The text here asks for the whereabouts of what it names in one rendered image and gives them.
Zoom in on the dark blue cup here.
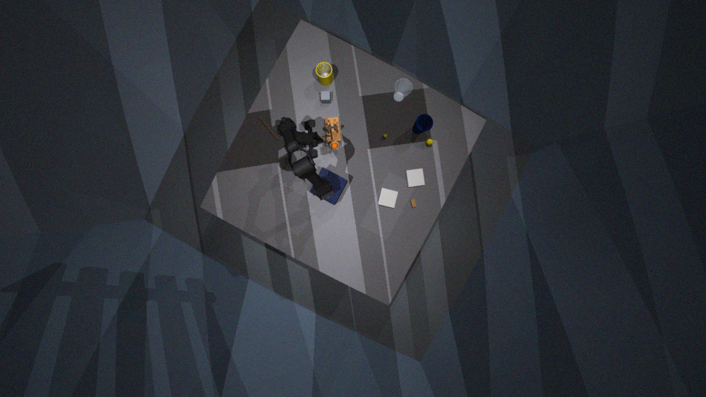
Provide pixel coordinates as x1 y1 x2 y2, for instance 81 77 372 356
413 114 433 135

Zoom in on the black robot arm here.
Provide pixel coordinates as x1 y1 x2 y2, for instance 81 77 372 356
277 117 335 200

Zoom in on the white flat square slab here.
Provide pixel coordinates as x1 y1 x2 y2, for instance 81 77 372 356
406 169 425 187
378 188 398 208

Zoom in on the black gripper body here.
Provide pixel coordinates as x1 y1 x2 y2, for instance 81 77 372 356
299 119 318 158

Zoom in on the orange wooden catapult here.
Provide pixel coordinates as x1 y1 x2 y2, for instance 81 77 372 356
323 117 341 149

